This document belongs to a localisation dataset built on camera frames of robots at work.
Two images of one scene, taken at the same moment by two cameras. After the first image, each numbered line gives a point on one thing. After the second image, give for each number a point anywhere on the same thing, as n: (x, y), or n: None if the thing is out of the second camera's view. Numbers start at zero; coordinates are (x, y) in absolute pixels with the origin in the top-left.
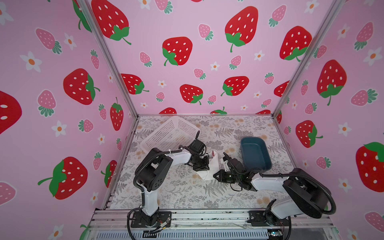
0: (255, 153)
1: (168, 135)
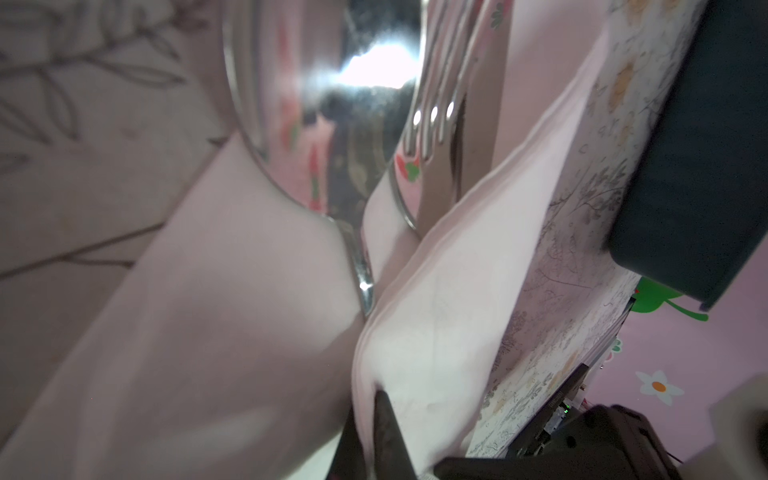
0: (698, 207)
1: None
